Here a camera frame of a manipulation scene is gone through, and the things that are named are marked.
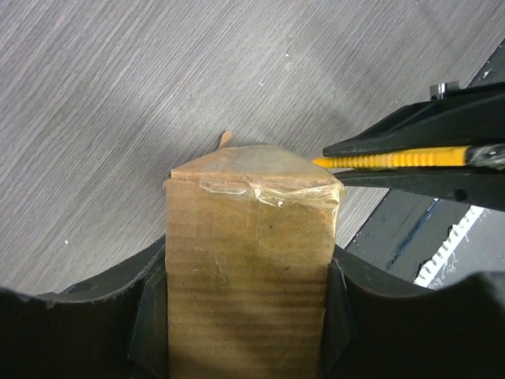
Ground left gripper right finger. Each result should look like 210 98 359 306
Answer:
319 247 504 378

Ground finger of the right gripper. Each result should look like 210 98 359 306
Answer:
323 82 504 157
335 167 505 211

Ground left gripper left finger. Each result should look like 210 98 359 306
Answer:
1 238 168 378

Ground yellow utility knife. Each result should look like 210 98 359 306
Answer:
312 143 504 170

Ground brown cardboard express box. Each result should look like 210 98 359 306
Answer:
164 144 345 378

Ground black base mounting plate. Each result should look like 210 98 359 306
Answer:
345 37 505 283

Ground white slotted cable duct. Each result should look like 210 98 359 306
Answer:
413 205 488 289

